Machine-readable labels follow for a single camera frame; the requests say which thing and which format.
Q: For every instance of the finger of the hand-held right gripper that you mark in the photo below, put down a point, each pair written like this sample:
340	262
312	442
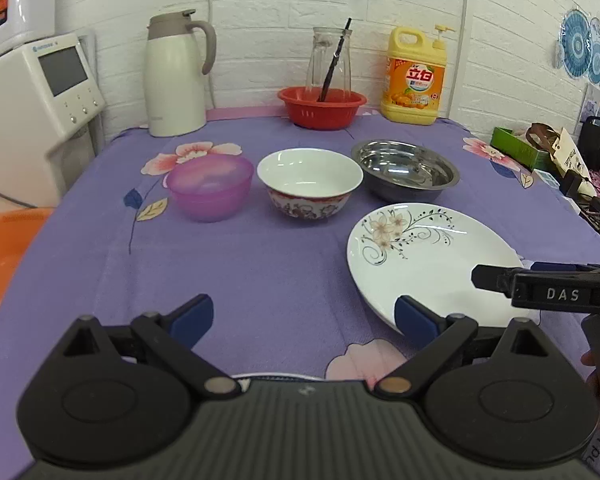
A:
492	280

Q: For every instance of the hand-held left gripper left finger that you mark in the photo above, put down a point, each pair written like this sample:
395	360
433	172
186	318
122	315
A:
194	314

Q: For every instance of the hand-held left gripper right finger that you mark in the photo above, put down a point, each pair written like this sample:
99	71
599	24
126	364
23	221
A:
414	321

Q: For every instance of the white floral plate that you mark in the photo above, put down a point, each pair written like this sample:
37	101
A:
425	255

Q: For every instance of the purple floral tablecloth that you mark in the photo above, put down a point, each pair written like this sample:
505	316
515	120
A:
255	270

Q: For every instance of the purple plastic bowl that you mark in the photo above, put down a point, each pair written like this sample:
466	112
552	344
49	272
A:
211	185

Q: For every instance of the green cardboard box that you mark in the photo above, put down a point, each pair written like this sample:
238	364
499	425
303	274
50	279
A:
517	147

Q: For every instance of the brown paper bag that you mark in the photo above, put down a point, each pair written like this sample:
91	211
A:
565	152

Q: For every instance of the stainless steel bowl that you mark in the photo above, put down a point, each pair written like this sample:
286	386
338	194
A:
405	167

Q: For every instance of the black speaker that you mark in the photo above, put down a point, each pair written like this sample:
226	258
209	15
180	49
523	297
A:
593	141

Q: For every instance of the white ceramic bowl red pattern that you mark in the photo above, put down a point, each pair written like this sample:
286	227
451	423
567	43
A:
310	177

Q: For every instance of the orange plastic basin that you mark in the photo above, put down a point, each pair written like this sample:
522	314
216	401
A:
5	255

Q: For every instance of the yellow dish soap bottle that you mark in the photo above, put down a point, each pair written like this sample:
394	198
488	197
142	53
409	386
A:
414	82

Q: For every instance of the red plastic colander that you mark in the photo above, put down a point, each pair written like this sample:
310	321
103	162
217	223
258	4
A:
321	107

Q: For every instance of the white thermos jug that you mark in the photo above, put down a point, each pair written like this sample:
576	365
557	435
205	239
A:
175	75

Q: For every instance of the white water dispenser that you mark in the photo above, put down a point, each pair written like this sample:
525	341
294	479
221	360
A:
35	110

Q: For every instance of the black stirring stick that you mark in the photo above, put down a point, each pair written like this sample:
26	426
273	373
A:
336	60

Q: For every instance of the clear glass pitcher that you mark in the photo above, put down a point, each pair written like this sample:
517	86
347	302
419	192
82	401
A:
329	62

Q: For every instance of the blue plate wall decoration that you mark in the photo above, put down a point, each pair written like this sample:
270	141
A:
582	45

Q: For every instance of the white wall pipe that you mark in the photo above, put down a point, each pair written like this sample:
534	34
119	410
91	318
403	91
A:
461	35

